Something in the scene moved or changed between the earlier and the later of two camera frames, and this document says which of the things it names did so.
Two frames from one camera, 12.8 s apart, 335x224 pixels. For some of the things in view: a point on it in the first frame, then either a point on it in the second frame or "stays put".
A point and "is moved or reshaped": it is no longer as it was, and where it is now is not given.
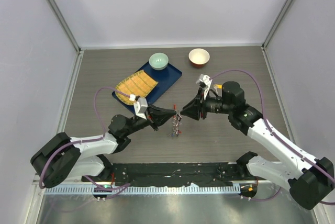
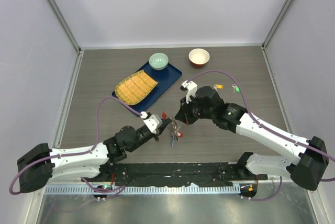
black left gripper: (156, 116) to (165, 122)
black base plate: (227, 174) stays put
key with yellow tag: (218, 86) stays put
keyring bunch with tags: (176, 122) is moved or reshaped
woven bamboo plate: (140, 84) stays put
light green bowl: (158, 61) stays put
